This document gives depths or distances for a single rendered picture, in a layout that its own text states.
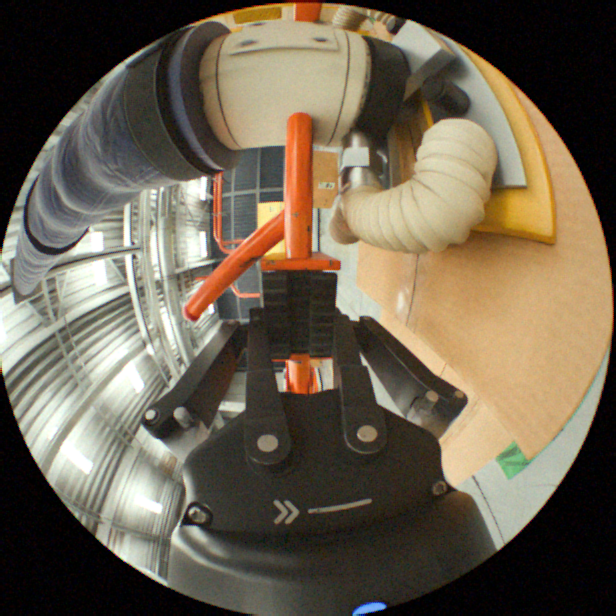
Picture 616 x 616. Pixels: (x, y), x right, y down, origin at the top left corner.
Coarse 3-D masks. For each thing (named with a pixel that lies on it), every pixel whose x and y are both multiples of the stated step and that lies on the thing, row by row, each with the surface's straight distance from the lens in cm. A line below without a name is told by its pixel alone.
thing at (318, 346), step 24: (264, 264) 12; (288, 264) 12; (312, 264) 12; (336, 264) 13; (264, 288) 12; (288, 288) 13; (312, 288) 12; (336, 288) 12; (264, 312) 12; (288, 312) 12; (312, 312) 12; (288, 336) 13; (312, 336) 13; (288, 360) 15
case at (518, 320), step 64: (576, 192) 15; (384, 256) 28; (448, 256) 18; (512, 256) 14; (576, 256) 14; (448, 320) 18; (512, 320) 14; (576, 320) 13; (512, 384) 15; (576, 384) 14
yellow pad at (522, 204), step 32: (448, 64) 21; (480, 64) 20; (448, 96) 16; (480, 96) 17; (512, 96) 17; (512, 128) 15; (512, 160) 13; (544, 160) 14; (512, 192) 13; (544, 192) 13; (480, 224) 14; (512, 224) 13; (544, 224) 12
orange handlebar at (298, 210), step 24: (288, 120) 18; (312, 120) 18; (288, 144) 16; (312, 144) 16; (288, 168) 15; (312, 168) 15; (288, 192) 14; (312, 192) 14; (288, 216) 14; (312, 216) 14; (288, 240) 13; (312, 240) 14; (288, 384) 20; (312, 384) 19
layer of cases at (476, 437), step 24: (384, 312) 112; (408, 336) 92; (432, 360) 79; (456, 384) 72; (480, 408) 67; (456, 432) 77; (480, 432) 70; (504, 432) 65; (456, 456) 81; (480, 456) 73; (456, 480) 85
